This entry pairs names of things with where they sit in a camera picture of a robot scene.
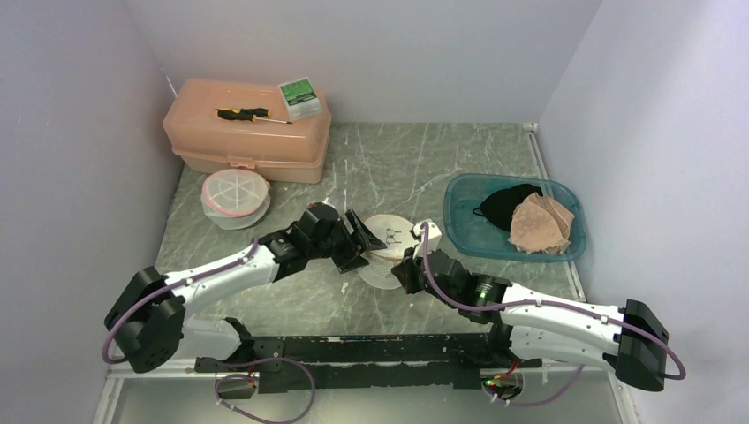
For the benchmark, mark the teal plastic basin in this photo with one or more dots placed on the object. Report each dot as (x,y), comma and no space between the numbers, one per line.
(475,235)

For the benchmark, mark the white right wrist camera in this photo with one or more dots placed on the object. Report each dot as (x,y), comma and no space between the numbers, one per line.
(427,236)

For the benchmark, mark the pink rimmed mesh laundry bag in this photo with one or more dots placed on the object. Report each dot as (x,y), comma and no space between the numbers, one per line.
(235,199)

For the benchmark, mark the pink plastic storage box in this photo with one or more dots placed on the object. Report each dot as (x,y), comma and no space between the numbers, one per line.
(288,153)

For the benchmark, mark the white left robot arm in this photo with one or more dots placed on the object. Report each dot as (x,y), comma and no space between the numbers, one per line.
(153,320)

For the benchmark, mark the beige mesh laundry bag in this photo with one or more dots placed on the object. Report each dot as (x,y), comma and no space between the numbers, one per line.
(395,232)

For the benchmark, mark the black bra in basin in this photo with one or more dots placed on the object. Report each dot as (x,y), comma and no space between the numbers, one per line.
(498,207)

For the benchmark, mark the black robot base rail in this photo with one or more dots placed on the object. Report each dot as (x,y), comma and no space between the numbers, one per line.
(458,360)

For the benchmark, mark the small green white box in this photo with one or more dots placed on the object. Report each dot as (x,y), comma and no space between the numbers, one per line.
(300,99)

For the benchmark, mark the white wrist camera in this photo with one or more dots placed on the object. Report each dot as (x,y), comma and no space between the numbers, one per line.
(328,202)
(427,236)

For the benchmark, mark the beige bra in basin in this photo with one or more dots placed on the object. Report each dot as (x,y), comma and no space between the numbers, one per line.
(541,225)

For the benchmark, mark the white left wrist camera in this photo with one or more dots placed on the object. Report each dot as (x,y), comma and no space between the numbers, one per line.
(328,202)

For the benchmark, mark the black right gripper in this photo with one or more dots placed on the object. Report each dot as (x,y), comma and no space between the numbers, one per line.
(405,270)

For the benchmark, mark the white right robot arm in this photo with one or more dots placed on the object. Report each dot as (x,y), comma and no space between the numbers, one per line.
(629,341)

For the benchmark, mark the black yellow screwdriver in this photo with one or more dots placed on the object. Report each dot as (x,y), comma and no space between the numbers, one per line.
(251,115)

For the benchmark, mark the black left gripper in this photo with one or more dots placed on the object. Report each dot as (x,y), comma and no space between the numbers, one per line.
(351,258)

